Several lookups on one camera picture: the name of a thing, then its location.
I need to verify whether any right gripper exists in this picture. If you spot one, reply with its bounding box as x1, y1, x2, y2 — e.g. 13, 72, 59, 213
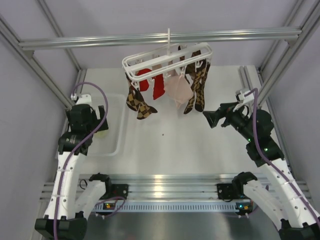
204, 101, 256, 142

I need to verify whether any white clip sock hanger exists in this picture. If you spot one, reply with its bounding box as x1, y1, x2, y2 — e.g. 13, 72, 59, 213
121, 29, 213, 83

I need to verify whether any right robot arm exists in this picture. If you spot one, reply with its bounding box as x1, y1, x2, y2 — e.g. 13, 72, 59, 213
203, 102, 320, 240

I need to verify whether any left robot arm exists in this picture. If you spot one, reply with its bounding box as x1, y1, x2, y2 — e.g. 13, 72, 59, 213
34, 103, 113, 240

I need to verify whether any brown checkered sock left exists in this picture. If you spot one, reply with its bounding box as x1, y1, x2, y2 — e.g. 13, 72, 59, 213
126, 84, 158, 120

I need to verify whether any dark brown checkered sock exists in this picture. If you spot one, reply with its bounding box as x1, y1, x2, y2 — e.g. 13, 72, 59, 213
194, 62, 211, 112

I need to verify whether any pink mesh garment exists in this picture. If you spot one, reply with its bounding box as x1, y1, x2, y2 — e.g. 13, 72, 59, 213
164, 75, 193, 109

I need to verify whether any red sock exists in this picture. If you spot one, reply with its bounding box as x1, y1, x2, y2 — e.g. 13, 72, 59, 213
152, 74, 165, 100
136, 68, 152, 92

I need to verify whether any brown checkered sock right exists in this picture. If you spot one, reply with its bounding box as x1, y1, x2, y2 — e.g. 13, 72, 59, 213
183, 59, 207, 115

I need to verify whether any aluminium top crossbar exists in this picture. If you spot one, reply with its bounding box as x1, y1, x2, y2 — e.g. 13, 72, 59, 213
18, 26, 302, 51

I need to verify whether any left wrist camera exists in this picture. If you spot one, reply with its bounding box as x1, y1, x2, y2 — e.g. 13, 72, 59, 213
70, 93, 92, 106

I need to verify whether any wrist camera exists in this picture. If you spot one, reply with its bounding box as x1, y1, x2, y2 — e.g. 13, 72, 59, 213
70, 93, 92, 106
235, 88, 255, 104

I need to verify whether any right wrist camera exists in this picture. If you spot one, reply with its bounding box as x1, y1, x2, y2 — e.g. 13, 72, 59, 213
235, 88, 255, 104

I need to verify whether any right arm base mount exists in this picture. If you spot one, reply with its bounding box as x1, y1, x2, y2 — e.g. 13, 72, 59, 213
216, 183, 236, 203

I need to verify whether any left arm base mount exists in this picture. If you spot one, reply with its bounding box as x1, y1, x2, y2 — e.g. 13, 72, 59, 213
109, 184, 129, 199

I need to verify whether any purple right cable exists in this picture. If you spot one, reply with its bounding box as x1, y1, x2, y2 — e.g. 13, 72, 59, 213
243, 87, 320, 226

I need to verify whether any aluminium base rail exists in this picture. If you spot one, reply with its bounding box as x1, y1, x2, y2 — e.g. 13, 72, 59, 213
39, 172, 313, 201

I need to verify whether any slotted cable duct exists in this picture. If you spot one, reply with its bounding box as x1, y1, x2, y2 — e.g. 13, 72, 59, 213
92, 200, 254, 214

